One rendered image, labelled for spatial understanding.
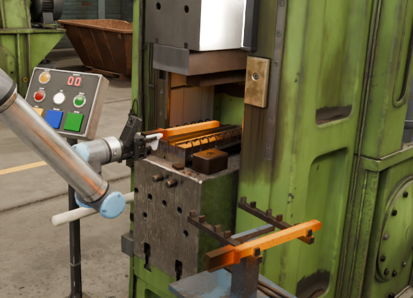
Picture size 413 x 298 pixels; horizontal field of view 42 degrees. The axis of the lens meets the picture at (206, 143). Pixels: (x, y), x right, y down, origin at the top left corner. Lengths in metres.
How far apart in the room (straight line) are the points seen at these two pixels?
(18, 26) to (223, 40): 5.17
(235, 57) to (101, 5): 9.66
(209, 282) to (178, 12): 0.95
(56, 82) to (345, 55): 1.22
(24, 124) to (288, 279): 1.14
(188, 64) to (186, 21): 0.15
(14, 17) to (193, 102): 4.81
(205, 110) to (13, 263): 1.51
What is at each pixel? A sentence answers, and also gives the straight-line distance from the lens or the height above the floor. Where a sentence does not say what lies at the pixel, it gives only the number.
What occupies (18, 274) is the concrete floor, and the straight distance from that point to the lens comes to 3.21.
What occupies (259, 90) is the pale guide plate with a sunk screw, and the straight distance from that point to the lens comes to 1.90.
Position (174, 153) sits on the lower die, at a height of 0.95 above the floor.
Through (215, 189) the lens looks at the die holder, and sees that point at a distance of 2.00.
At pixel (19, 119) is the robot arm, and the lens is 1.53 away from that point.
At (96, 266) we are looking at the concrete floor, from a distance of 3.22.
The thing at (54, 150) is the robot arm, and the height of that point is 1.12.
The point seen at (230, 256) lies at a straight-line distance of 1.43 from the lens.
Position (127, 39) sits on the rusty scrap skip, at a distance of 8.40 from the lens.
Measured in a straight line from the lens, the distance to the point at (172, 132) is 2.05.
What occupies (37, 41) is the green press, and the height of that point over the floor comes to 0.76.
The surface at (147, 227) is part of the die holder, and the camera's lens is 2.22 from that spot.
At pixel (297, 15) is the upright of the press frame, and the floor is 1.51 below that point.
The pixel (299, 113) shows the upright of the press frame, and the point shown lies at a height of 1.19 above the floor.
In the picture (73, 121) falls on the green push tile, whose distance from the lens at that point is 2.31.
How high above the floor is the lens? 1.60
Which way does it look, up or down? 17 degrees down
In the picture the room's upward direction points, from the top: 3 degrees clockwise
